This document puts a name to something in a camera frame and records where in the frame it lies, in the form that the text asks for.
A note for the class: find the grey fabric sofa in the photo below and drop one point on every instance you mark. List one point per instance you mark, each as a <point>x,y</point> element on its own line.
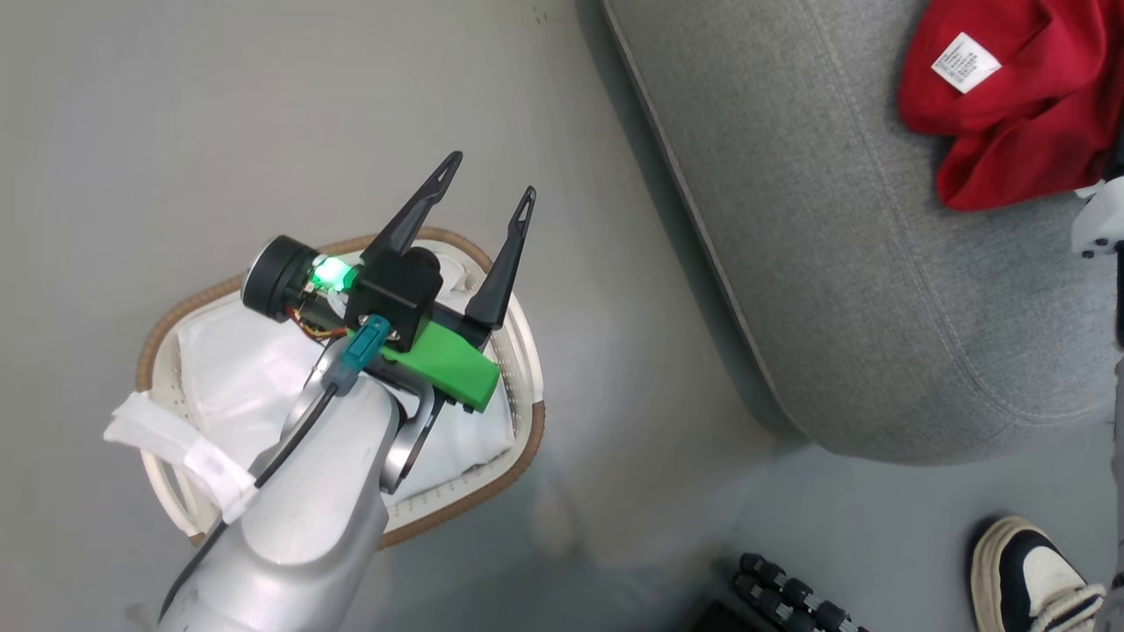
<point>843,228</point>

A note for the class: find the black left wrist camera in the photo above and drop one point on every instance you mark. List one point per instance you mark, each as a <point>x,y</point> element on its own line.
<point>395,285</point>

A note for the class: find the red garment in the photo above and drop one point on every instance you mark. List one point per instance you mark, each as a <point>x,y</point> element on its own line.
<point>1019,132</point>

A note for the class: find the black and white shoe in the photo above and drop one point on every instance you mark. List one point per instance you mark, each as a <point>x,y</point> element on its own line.
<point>1027,579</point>

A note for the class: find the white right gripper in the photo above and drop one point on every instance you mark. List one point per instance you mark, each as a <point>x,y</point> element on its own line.
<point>1098,224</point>

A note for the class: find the white basket liner cloth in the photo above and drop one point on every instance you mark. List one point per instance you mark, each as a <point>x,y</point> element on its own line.
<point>228,360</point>

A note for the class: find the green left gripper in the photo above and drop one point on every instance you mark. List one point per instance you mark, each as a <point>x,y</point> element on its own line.
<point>452,360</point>

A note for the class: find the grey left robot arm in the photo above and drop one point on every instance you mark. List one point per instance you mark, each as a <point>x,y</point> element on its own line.
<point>307,509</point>

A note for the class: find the white brown-rimmed laundry basket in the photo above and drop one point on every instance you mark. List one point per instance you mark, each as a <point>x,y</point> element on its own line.
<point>518,421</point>

